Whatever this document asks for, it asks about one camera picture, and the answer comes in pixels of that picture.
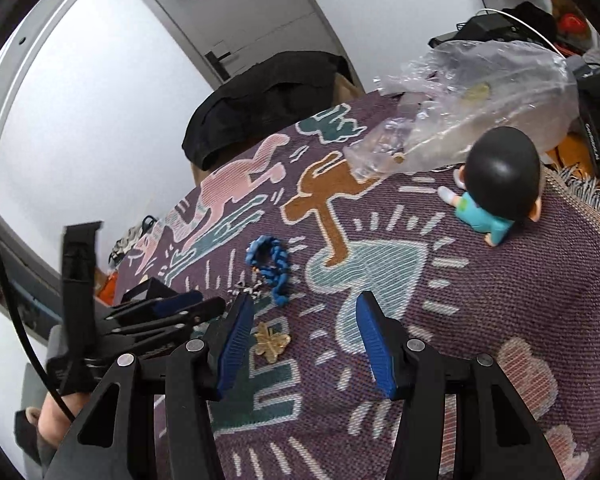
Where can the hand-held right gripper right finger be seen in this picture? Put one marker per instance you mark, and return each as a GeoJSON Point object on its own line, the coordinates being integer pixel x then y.
{"type": "Point", "coordinates": [375, 345]}

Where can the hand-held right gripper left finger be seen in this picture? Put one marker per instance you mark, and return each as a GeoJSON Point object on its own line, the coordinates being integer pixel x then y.
{"type": "Point", "coordinates": [235, 345]}

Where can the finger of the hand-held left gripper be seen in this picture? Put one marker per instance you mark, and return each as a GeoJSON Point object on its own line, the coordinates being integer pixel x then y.
{"type": "Point", "coordinates": [177, 301]}
{"type": "Point", "coordinates": [200, 312]}

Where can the black gift box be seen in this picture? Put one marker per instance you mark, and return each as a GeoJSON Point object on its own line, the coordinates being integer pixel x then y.
{"type": "Point", "coordinates": [150, 287]}

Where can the gold clover brooch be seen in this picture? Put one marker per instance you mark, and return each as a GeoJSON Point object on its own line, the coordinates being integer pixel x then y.
{"type": "Point", "coordinates": [272, 342]}

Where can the person's left hand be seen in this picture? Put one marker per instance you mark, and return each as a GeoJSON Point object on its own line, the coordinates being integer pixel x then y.
{"type": "Point", "coordinates": [55, 415]}

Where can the small silver charm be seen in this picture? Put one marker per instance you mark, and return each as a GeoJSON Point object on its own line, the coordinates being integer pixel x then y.
{"type": "Point", "coordinates": [247, 291]}

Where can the printed woven blanket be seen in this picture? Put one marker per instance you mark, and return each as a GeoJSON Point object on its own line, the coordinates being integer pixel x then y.
{"type": "Point", "coordinates": [455, 300]}

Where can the black-haired doll figurine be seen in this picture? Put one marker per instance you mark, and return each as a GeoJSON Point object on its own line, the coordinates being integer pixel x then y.
{"type": "Point", "coordinates": [502, 170]}

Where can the black jacket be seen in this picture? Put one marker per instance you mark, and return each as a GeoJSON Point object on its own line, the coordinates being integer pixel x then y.
{"type": "Point", "coordinates": [260, 100]}

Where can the clear plastic bag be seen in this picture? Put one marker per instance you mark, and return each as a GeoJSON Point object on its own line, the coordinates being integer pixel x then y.
{"type": "Point", "coordinates": [480, 95]}

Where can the grey door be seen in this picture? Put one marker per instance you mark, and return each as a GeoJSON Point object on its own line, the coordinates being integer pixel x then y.
{"type": "Point", "coordinates": [260, 5]}

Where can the black bag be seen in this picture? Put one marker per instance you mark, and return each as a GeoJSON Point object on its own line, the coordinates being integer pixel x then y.
{"type": "Point", "coordinates": [525, 20]}

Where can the brown and red plush toy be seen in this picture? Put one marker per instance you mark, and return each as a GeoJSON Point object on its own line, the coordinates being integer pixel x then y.
{"type": "Point", "coordinates": [572, 22]}

